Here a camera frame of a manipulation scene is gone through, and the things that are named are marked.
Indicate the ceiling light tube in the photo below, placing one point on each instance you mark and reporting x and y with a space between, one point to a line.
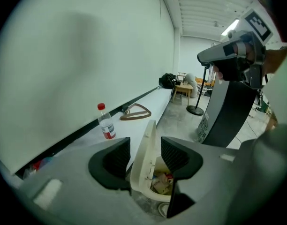
230 27

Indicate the black bag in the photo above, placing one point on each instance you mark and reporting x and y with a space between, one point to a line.
167 80

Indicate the person's right forearm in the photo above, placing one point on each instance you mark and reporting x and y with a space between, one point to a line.
274 60

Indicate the white beanbag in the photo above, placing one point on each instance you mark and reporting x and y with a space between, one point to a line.
192 81

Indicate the white low platform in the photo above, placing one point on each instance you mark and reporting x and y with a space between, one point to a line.
148 102

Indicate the colourful packets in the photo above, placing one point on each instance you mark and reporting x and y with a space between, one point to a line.
38 166

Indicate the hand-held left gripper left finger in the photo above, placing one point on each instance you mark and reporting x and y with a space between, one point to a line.
110 165

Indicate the person's white shirt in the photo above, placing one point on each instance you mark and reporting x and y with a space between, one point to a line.
280 95

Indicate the person's right hand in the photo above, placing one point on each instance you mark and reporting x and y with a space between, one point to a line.
228 71

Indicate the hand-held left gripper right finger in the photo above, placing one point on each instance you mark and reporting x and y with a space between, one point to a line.
176 156

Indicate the black stand with round base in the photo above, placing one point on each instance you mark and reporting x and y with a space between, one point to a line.
195 110

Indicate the paper waste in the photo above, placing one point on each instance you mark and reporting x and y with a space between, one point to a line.
161 183

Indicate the brown triangular wooden frame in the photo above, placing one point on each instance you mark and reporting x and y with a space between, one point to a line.
134 116

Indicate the wooden chair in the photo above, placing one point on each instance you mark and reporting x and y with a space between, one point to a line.
181 76

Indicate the dark curved standing panel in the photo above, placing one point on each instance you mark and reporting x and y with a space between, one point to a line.
228 111

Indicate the cream trash bin lid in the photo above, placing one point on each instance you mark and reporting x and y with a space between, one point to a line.
143 153

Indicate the small wooden table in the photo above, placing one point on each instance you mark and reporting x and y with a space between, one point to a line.
182 88

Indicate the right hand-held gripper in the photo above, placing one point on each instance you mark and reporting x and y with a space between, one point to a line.
256 74

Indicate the clear bottle with red cap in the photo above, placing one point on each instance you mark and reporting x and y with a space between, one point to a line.
107 125

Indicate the cream trash bin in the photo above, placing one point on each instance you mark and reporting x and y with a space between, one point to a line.
155 193

